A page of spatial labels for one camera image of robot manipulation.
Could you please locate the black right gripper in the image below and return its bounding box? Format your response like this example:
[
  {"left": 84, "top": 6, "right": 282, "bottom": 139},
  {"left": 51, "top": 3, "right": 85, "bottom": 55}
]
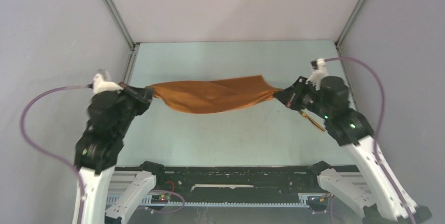
[{"left": 272, "top": 76, "right": 331, "bottom": 120}]

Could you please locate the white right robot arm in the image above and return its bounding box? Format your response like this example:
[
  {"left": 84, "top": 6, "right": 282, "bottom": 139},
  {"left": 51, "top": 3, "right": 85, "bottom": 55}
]
[{"left": 274, "top": 59, "right": 432, "bottom": 223}]

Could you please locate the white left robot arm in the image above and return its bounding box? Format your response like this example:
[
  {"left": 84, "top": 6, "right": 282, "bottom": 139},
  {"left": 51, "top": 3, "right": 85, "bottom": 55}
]
[{"left": 72, "top": 70, "right": 166, "bottom": 223}]

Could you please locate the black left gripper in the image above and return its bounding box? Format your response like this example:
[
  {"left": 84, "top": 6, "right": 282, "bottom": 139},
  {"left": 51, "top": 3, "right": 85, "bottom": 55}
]
[{"left": 114, "top": 81, "right": 155, "bottom": 136}]

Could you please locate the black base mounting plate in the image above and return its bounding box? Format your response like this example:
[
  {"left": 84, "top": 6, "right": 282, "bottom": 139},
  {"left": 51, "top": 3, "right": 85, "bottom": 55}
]
[{"left": 114, "top": 166, "right": 359, "bottom": 205}]

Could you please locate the orange cloth napkin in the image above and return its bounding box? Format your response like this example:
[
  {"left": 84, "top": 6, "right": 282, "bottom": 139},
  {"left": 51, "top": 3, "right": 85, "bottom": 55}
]
[{"left": 150, "top": 75, "right": 282, "bottom": 114}]

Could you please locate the gold knife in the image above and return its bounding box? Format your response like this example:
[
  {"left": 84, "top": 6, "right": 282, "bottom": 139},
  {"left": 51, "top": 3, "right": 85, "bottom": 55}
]
[{"left": 299, "top": 110, "right": 326, "bottom": 132}]

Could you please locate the aluminium frame rail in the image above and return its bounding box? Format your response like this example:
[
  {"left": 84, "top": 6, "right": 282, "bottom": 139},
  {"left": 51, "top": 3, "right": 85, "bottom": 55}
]
[{"left": 139, "top": 171, "right": 328, "bottom": 212}]

